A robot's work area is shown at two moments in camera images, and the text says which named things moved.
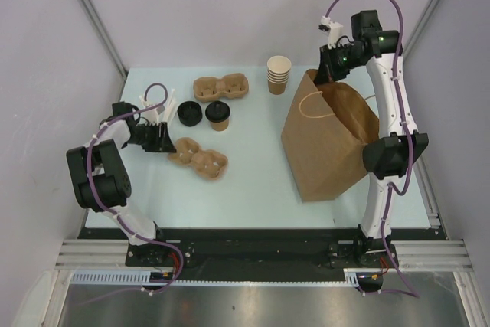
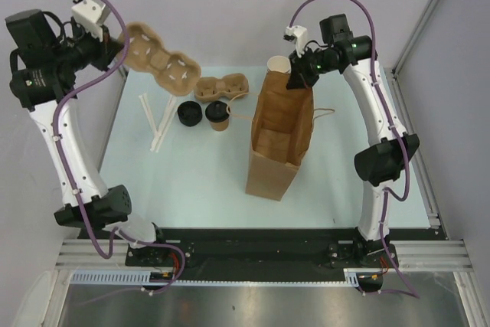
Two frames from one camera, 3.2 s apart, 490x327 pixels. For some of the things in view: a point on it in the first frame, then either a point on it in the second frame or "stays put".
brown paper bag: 325,134 to 281,130
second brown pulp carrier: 230,86 stays put
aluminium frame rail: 410,255 stays put
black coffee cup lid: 217,111 stays put
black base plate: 204,254 stays put
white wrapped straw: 170,107 stays put
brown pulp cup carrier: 208,165 to 176,72
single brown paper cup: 220,125 stays put
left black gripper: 162,143 to 107,47
